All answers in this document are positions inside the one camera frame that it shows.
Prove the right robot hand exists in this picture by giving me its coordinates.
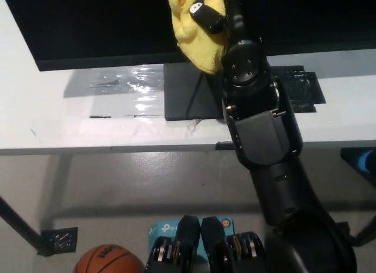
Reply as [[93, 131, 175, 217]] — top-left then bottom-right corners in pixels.
[[189, 0, 250, 48]]

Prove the yellow microfiber cloth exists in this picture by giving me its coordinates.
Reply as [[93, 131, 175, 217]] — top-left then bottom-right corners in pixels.
[[160, 0, 233, 76]]

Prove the black HP monitor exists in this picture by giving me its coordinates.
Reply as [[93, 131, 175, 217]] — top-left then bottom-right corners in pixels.
[[4, 0, 376, 123]]

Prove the black robot left body block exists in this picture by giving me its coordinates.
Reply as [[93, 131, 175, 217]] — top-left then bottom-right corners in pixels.
[[145, 215, 202, 273]]

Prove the black desk leg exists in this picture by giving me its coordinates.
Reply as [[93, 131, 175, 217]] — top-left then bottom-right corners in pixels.
[[0, 193, 51, 256], [351, 213, 376, 247]]

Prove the clear plastic film sheet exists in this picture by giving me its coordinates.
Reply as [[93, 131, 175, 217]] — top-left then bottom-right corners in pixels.
[[63, 64, 166, 119]]

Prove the crumpled clear tape bit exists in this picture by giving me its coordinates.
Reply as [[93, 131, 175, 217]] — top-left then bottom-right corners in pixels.
[[186, 119, 202, 133]]

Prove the large black tape patch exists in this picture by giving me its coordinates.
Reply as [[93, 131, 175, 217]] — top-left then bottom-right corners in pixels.
[[268, 65, 327, 114]]

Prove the blue object at right edge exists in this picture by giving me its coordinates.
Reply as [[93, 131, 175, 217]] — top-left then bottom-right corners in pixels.
[[340, 148, 376, 184]]

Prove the blue round object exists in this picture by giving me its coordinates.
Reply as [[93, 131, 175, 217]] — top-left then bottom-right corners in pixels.
[[357, 151, 376, 173]]

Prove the teal tp-link box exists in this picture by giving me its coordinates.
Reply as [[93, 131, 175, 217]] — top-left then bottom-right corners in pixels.
[[148, 216, 236, 262]]

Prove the orange basketball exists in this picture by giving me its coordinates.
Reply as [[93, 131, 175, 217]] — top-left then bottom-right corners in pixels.
[[73, 245, 145, 273]]

